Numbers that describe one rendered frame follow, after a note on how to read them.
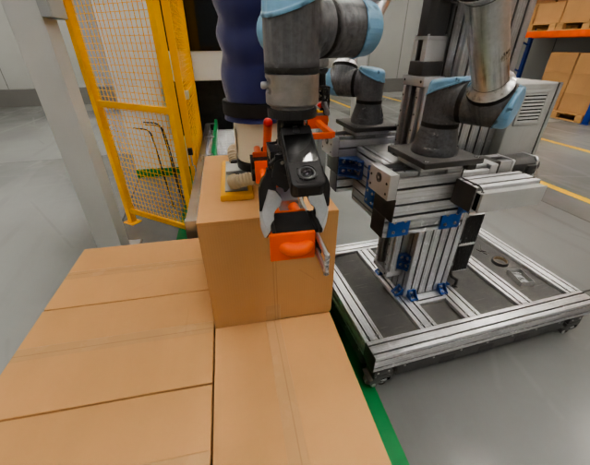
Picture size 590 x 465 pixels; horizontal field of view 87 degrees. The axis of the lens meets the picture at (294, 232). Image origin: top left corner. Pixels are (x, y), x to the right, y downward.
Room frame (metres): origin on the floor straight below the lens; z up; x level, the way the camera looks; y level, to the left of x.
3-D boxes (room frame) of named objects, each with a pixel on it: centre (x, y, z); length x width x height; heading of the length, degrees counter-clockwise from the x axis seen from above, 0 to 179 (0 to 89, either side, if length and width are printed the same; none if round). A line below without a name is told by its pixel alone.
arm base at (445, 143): (1.06, -0.48, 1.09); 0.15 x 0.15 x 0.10
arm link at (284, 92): (0.48, 0.01, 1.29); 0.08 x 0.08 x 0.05
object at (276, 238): (0.46, 0.01, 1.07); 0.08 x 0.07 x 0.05; 10
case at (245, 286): (1.06, 0.13, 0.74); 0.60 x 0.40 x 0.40; 12
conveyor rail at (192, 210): (2.50, 0.75, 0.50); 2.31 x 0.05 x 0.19; 11
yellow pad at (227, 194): (1.03, 0.20, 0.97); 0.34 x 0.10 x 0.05; 10
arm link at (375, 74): (1.54, -0.34, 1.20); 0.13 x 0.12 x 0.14; 61
